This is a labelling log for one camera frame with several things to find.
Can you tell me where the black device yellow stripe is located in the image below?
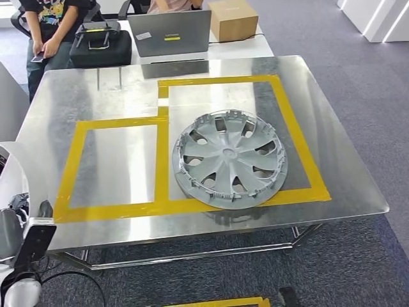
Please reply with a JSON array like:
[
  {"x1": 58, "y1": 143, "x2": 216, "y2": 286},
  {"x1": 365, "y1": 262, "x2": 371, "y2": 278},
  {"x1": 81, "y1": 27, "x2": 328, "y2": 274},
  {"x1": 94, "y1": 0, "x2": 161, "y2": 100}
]
[{"x1": 75, "y1": 19, "x2": 121, "y2": 42}]

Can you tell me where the brown cardboard box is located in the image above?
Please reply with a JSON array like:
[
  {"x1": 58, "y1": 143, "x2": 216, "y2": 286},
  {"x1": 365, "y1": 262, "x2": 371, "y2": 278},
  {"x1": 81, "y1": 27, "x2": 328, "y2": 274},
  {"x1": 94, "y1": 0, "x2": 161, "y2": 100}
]
[{"x1": 208, "y1": 0, "x2": 259, "y2": 42}]

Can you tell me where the white desk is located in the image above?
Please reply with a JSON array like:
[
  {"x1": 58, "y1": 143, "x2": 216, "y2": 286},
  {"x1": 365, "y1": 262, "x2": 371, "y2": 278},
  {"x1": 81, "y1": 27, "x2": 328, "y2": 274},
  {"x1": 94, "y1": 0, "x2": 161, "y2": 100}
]
[{"x1": 118, "y1": 20, "x2": 275, "y2": 65}]

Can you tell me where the stainless steel workbench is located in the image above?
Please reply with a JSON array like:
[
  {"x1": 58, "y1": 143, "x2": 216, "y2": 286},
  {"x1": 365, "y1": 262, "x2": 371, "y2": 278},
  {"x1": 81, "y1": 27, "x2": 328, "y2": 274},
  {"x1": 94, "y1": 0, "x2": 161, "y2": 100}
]
[{"x1": 14, "y1": 55, "x2": 389, "y2": 272}]

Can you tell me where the person's left hand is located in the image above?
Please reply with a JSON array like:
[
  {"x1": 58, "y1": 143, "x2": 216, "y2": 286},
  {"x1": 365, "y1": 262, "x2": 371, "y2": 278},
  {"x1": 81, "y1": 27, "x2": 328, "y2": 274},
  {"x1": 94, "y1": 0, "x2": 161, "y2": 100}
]
[{"x1": 42, "y1": 37, "x2": 61, "y2": 59}]

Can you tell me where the white curved plastic part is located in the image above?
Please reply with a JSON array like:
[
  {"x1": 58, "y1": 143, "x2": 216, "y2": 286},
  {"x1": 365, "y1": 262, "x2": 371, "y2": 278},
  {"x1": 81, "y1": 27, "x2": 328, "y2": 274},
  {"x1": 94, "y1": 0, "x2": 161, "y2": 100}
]
[{"x1": 0, "y1": 141, "x2": 30, "y2": 213}]

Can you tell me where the grey wheel hubcap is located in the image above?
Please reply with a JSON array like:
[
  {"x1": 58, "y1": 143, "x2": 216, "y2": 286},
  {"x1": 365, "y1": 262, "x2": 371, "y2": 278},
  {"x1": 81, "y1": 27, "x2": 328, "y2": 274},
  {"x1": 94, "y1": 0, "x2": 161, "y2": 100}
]
[{"x1": 172, "y1": 109, "x2": 288, "y2": 210}]

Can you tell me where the grey desk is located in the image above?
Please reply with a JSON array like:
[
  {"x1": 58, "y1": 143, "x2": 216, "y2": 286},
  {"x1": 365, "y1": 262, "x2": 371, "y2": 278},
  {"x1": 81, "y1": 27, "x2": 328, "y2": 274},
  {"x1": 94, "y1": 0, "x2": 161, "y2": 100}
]
[{"x1": 0, "y1": 62, "x2": 30, "y2": 143}]

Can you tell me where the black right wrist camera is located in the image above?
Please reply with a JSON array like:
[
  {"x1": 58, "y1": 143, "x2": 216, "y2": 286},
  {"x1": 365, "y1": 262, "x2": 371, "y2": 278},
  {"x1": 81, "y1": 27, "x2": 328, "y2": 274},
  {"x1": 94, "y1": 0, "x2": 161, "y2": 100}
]
[{"x1": 278, "y1": 287, "x2": 301, "y2": 307}]

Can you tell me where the person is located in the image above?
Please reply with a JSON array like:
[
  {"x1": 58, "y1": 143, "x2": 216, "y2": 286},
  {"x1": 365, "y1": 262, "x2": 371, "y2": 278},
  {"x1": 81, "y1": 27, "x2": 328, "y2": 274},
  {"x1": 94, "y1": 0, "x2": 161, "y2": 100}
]
[
  {"x1": 146, "y1": 0, "x2": 204, "y2": 13},
  {"x1": 19, "y1": 0, "x2": 97, "y2": 102}
]

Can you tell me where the white display plinth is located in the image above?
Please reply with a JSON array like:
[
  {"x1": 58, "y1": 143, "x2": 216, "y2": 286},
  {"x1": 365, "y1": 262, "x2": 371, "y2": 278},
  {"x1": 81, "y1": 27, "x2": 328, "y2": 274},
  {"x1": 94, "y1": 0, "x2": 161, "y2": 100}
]
[{"x1": 337, "y1": 0, "x2": 409, "y2": 43}]

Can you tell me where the grey laptop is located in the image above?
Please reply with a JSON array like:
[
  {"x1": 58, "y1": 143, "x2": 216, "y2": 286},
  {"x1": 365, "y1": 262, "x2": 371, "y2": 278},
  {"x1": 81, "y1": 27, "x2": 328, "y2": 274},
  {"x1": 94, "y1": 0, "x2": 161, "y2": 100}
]
[{"x1": 127, "y1": 10, "x2": 212, "y2": 58}]

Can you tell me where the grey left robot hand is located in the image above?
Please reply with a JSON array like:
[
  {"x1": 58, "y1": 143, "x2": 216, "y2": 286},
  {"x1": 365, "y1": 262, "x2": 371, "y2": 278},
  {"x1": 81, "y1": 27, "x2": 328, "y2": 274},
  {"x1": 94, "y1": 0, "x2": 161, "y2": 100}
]
[{"x1": 0, "y1": 193, "x2": 54, "y2": 262}]

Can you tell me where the black office chair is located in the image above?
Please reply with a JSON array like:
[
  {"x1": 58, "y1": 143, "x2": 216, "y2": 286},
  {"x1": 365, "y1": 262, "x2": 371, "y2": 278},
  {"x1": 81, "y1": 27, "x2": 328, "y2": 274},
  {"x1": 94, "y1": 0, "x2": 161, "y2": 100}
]
[
  {"x1": 118, "y1": 0, "x2": 151, "y2": 20},
  {"x1": 10, "y1": 4, "x2": 32, "y2": 39}
]

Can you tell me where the thin black desk cable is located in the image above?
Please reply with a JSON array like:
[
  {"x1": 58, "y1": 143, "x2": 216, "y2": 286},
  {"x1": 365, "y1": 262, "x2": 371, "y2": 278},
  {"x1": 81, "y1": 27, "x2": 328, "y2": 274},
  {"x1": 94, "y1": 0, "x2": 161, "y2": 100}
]
[{"x1": 209, "y1": 33, "x2": 265, "y2": 45}]

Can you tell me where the black carry bag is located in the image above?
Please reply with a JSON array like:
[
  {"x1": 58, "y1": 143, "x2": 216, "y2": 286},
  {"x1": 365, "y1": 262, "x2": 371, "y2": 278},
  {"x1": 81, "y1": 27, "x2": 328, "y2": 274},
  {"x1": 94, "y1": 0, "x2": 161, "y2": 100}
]
[{"x1": 69, "y1": 28, "x2": 133, "y2": 68}]

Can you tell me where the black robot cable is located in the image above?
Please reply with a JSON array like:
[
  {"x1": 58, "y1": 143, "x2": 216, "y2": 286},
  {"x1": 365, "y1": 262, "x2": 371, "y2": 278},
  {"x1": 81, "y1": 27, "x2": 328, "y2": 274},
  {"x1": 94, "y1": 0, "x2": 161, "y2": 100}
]
[{"x1": 32, "y1": 256, "x2": 106, "y2": 307}]

